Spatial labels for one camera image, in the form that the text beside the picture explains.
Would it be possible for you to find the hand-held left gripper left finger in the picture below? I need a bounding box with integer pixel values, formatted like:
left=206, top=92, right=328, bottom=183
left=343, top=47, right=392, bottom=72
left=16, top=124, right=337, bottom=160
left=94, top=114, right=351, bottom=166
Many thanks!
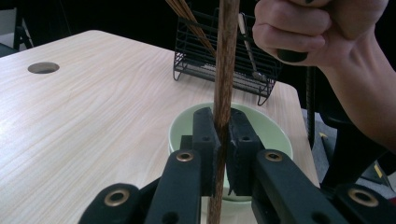
left=144, top=106, right=222, bottom=224

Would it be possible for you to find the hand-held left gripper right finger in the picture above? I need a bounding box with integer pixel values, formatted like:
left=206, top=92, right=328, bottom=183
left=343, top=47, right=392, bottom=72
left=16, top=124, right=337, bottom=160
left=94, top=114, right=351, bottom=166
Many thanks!
left=225, top=107, right=349, bottom=224

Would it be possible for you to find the brown wooden chopstick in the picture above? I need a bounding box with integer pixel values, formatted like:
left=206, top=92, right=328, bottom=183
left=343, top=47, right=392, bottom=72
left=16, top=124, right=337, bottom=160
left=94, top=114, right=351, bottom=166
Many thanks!
left=206, top=0, right=241, bottom=224

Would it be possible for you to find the black wire cutlery basket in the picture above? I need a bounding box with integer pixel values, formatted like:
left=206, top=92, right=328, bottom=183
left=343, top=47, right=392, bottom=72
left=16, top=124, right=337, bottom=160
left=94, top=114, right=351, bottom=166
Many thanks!
left=172, top=7, right=283, bottom=106

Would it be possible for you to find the green ceramic bowl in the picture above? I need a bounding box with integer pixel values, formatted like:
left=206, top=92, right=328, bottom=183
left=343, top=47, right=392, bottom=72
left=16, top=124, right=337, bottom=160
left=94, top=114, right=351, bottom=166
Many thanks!
left=167, top=102, right=294, bottom=203
left=199, top=195, right=260, bottom=224

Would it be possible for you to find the black stand base yellow tape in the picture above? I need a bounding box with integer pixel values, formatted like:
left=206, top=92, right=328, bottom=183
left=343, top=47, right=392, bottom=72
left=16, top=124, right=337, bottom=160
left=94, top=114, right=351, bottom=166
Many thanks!
left=317, top=102, right=396, bottom=194

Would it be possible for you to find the bundle of wooden chopsticks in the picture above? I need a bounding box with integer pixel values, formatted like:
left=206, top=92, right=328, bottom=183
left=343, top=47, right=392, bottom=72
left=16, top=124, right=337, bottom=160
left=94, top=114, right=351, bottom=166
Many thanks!
left=164, top=0, right=218, bottom=59

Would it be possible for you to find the black folding chair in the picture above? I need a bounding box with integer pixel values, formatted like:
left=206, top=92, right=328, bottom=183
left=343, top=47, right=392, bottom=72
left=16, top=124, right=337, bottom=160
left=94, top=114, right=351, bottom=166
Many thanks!
left=0, top=18, right=35, bottom=59

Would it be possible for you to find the metal spoon black handle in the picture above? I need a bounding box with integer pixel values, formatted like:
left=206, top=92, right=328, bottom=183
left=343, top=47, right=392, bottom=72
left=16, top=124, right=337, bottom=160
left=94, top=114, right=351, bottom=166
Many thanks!
left=237, top=12, right=267, bottom=81

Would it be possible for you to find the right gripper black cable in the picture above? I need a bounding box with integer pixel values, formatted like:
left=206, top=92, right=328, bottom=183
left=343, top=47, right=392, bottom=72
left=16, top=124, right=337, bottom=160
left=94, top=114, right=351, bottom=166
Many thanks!
left=304, top=65, right=317, bottom=148

